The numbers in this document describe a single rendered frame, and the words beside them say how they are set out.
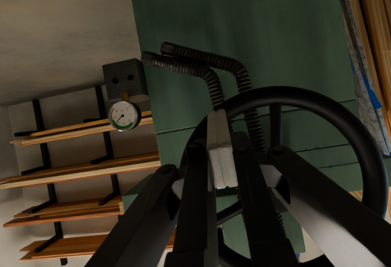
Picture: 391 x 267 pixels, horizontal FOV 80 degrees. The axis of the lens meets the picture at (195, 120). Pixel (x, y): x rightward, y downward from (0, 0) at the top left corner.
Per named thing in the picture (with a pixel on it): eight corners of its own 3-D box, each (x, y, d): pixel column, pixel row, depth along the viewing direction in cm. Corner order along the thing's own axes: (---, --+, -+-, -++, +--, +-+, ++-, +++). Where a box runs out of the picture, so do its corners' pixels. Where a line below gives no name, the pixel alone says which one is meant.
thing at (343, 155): (355, 143, 49) (358, 162, 49) (316, 135, 70) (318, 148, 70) (169, 171, 54) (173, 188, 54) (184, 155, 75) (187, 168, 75)
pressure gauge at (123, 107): (132, 88, 48) (139, 128, 48) (139, 91, 51) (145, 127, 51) (103, 94, 48) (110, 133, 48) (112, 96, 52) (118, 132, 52)
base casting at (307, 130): (359, 98, 49) (368, 142, 49) (286, 107, 106) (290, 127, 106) (152, 134, 54) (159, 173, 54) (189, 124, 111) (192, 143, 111)
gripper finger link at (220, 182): (227, 188, 15) (215, 190, 15) (221, 140, 21) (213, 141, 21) (219, 146, 14) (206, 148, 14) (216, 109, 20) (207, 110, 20)
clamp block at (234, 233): (300, 202, 41) (309, 253, 41) (281, 181, 55) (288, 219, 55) (216, 213, 43) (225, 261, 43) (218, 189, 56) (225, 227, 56)
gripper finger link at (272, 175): (235, 171, 12) (294, 162, 12) (228, 132, 17) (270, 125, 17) (240, 194, 13) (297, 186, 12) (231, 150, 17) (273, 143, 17)
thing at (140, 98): (135, 57, 50) (142, 93, 50) (152, 68, 62) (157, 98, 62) (99, 65, 51) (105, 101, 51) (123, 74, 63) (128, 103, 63)
